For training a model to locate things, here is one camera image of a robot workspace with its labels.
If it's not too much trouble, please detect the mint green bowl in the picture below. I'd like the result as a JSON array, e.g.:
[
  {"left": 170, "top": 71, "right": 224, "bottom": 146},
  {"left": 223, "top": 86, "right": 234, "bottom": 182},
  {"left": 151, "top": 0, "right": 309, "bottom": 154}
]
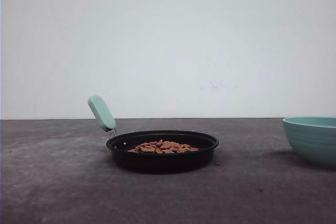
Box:
[{"left": 282, "top": 117, "right": 335, "bottom": 168}]

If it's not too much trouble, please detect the brown beef cubes pile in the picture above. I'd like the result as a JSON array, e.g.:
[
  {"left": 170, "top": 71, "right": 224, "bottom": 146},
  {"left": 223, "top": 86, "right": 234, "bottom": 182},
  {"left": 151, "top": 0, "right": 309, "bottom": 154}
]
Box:
[{"left": 128, "top": 139, "right": 200, "bottom": 154}]

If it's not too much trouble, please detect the black frying pan green handle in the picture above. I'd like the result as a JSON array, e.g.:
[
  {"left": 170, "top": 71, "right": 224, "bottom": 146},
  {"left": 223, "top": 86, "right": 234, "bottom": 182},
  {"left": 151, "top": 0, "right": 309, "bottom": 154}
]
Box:
[{"left": 88, "top": 95, "right": 219, "bottom": 174}]

